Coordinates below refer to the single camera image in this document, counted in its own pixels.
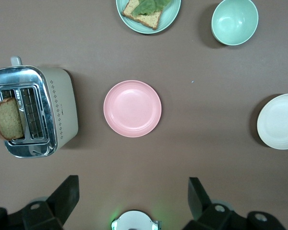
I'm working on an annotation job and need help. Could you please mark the beige and chrome toaster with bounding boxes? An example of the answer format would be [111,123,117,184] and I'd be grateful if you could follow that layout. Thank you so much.
[0,56,79,159]

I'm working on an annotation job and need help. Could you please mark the bread slice under lettuce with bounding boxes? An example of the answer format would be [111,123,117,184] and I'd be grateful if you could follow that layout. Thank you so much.
[121,0,163,31]

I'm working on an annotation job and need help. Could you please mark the green bowl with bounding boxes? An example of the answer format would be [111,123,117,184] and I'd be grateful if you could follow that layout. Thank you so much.
[211,0,259,46]

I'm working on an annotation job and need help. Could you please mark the brown table cloth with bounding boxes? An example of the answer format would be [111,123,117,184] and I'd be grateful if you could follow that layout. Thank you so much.
[0,0,288,230]

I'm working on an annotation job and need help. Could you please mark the pink shallow plate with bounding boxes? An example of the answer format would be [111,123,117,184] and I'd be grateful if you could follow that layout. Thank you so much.
[103,80,163,138]

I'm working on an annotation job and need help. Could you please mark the green plate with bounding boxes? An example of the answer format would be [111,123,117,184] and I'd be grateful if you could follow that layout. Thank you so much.
[115,0,182,34]

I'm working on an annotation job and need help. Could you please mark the brown bread slice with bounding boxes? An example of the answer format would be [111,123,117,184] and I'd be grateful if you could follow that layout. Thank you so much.
[0,97,24,141]

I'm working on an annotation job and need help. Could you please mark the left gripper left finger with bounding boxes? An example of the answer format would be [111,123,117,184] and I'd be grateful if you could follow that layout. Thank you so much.
[21,174,80,230]

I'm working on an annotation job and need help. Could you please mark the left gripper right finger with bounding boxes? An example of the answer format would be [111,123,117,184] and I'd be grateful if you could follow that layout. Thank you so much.
[183,176,249,230]

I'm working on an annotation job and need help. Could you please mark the beige shallow plate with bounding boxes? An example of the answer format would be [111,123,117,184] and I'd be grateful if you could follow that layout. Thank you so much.
[256,93,288,150]

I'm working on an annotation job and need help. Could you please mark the green lettuce leaf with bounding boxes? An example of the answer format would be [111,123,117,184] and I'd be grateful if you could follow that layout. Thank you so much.
[131,0,171,17]

